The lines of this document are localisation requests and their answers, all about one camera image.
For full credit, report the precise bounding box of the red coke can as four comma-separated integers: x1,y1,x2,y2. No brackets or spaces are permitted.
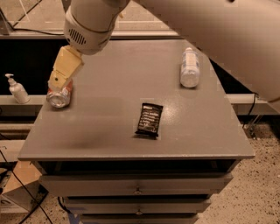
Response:
46,81,73,109

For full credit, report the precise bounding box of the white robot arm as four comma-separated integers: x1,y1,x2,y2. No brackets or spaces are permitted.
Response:
48,0,280,112

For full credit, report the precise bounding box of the white pump soap bottle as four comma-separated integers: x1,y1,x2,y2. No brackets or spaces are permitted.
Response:
5,73,30,104

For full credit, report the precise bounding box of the black snack bar packet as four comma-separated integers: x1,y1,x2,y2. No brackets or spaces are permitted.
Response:
136,102,164,137

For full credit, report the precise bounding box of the grey drawer cabinet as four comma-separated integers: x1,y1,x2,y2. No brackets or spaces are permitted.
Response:
17,38,256,224

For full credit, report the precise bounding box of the clear plastic water bottle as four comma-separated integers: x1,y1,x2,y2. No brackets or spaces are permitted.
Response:
180,47,200,88

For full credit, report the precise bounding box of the cardboard box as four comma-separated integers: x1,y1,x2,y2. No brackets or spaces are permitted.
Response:
0,161,41,214

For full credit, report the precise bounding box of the bottom grey drawer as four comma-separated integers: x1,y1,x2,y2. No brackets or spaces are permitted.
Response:
80,214,199,224

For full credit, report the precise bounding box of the grey drawer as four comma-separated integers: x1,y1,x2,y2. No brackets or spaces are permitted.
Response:
65,196,210,215
80,214,199,224
39,173,233,197

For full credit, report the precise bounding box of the top grey drawer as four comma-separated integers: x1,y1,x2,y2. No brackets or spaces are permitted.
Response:
39,173,233,197

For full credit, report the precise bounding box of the middle grey drawer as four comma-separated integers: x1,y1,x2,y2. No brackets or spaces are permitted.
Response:
65,196,210,215

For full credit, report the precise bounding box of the black floor cable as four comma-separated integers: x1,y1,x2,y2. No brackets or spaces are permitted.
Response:
0,150,55,224

